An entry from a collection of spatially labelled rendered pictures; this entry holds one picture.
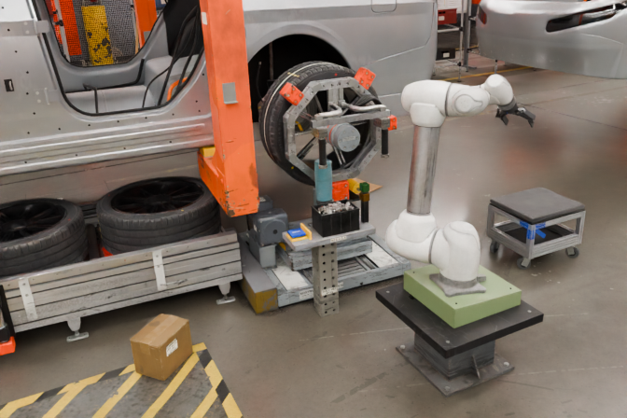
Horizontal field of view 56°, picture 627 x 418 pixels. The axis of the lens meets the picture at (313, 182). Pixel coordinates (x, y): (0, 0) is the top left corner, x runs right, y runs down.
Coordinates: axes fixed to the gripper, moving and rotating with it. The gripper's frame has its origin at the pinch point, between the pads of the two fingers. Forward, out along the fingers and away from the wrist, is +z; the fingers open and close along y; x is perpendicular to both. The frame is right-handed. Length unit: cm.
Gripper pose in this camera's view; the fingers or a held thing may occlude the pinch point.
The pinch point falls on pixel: (519, 122)
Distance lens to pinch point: 318.5
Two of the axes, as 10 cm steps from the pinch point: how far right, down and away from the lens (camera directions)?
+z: 5.5, 4.0, 7.4
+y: -7.6, -1.5, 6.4
